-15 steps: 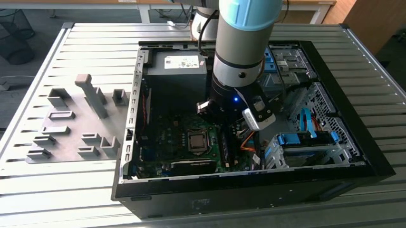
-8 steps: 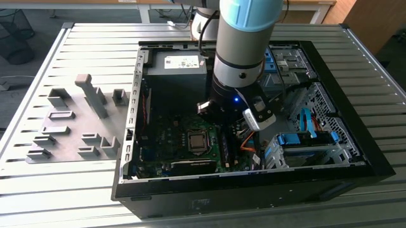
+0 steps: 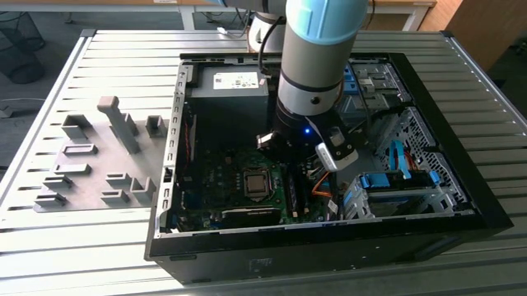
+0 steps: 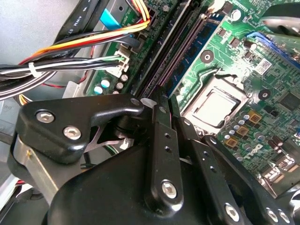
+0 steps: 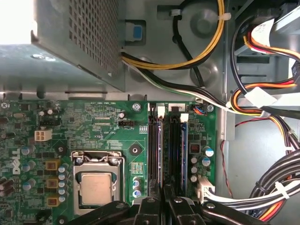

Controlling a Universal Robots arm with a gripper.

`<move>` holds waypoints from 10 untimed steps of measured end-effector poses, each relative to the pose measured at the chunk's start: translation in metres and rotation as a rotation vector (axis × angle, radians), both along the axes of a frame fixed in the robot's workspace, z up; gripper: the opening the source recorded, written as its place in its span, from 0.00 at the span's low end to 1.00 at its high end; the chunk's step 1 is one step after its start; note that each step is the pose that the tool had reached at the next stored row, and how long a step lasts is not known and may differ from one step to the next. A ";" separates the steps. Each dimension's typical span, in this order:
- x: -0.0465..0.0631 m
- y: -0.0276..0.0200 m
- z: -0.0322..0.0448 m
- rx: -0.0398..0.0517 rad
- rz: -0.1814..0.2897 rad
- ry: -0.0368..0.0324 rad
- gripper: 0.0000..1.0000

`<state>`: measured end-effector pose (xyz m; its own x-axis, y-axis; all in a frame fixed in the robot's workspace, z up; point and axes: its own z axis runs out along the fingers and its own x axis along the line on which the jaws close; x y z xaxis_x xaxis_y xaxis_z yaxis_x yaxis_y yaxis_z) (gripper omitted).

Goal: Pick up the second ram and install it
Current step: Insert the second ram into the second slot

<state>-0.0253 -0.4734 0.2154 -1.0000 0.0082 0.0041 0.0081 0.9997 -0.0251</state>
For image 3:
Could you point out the black open PC case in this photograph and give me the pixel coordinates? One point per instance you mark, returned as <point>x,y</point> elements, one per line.
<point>288,256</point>

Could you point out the grey metal disk bay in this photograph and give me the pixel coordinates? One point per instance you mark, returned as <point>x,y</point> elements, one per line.
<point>411,197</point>

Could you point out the white object on floor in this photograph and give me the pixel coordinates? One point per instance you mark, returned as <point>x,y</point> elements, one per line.
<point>20,106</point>

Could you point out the green motherboard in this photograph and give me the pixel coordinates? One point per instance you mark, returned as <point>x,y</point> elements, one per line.
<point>213,185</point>

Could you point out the grey metal drive cage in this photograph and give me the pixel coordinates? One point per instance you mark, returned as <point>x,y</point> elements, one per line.
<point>379,98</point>

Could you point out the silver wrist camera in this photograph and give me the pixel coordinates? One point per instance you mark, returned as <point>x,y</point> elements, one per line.
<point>335,160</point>

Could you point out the black graphics card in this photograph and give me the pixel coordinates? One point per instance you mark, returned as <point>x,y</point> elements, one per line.
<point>251,217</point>

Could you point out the black mesh waste basket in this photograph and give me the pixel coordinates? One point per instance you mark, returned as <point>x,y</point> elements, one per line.
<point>20,46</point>

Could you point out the CPU socket with CPU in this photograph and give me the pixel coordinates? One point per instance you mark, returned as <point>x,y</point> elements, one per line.
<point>256,182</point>

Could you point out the hard disk in blue carrier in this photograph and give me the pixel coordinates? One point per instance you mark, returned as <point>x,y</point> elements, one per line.
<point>376,180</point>

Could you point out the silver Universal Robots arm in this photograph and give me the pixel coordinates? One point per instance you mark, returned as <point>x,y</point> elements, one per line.
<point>316,46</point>

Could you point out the grey parts rack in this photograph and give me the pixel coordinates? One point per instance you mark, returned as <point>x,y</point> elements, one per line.
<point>99,160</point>

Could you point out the wooden cabinet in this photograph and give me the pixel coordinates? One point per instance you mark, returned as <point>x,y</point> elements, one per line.
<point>485,31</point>

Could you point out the grey power supply unit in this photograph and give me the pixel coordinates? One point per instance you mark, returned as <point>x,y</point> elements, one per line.
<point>205,91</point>

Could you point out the blue plastic drive latch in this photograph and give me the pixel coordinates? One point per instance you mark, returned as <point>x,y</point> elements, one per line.
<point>349,87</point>

